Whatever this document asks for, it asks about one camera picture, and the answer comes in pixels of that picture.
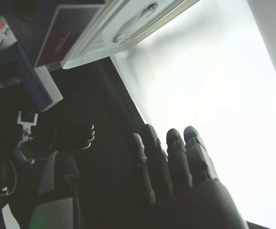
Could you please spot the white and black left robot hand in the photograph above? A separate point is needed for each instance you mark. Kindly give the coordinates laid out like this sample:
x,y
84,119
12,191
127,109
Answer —
x,y
195,202

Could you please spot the small grey box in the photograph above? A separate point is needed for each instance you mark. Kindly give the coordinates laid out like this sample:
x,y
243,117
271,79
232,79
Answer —
x,y
61,35

